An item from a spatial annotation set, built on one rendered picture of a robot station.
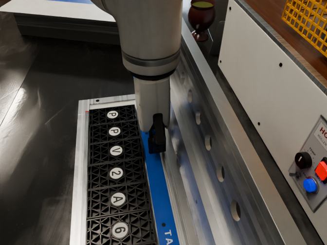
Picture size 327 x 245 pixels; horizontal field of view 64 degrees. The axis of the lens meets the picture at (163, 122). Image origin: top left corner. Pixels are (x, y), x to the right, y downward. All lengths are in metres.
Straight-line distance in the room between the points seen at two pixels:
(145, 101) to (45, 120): 0.31
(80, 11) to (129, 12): 0.52
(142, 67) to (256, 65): 0.27
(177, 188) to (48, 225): 0.21
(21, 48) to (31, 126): 0.36
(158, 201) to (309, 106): 0.27
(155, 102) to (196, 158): 0.10
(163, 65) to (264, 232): 0.23
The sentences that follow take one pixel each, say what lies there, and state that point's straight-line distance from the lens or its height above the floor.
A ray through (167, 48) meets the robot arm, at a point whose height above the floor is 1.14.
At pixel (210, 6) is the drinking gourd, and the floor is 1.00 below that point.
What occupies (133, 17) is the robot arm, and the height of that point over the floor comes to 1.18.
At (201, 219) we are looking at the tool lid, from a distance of 0.38.
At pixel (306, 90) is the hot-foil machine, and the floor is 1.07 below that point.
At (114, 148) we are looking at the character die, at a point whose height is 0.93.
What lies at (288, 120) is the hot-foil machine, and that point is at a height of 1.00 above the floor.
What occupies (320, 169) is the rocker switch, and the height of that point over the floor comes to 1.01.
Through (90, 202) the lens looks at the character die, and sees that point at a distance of 0.45.
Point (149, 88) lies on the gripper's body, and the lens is 0.37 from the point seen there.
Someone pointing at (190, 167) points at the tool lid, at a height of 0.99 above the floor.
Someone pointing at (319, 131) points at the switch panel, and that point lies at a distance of 0.42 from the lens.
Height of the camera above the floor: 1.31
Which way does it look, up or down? 45 degrees down
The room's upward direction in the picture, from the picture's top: straight up
